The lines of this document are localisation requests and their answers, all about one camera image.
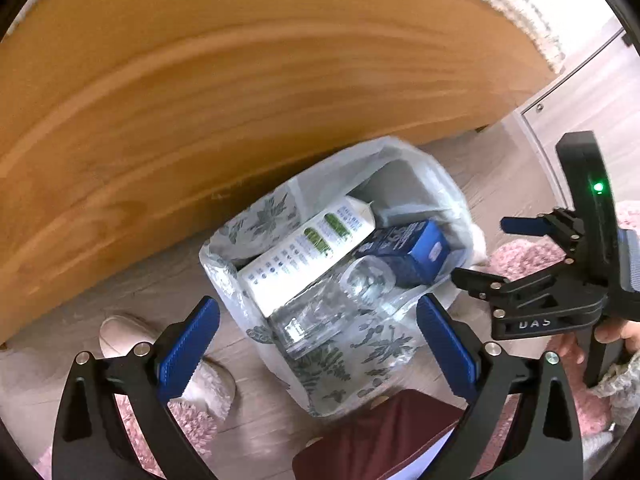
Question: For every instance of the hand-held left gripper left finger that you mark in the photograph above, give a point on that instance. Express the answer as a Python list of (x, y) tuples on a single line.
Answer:
[(192, 345)]

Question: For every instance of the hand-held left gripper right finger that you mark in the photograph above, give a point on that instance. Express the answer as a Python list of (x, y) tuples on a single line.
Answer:
[(445, 345)]

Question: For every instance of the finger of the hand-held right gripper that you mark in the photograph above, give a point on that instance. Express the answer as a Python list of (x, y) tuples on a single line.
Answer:
[(520, 225), (480, 282)]

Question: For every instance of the dark blue box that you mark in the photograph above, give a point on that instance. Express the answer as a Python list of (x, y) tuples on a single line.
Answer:
[(400, 250)]

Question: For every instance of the clear plastic container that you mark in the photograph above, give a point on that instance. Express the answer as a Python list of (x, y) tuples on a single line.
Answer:
[(320, 320)]

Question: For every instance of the white milk carton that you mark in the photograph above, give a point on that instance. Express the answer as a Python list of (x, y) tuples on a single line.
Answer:
[(300, 255)]

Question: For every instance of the leaf-print white trash bag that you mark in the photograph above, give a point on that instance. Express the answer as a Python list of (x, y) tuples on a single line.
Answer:
[(260, 220)]

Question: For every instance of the person's right hand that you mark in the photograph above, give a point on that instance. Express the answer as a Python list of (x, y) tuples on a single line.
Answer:
[(567, 347)]

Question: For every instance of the pink fuzzy pants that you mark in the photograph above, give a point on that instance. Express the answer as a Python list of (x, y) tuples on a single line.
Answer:
[(520, 260)]

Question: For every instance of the maroon cloth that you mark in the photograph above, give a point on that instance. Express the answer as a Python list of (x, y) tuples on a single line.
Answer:
[(380, 440)]

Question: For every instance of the checked lace-trimmed bedspread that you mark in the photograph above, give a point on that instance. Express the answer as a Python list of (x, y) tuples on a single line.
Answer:
[(525, 20)]

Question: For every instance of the wooden bed frame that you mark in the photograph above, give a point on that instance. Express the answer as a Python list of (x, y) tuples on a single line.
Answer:
[(250, 85)]

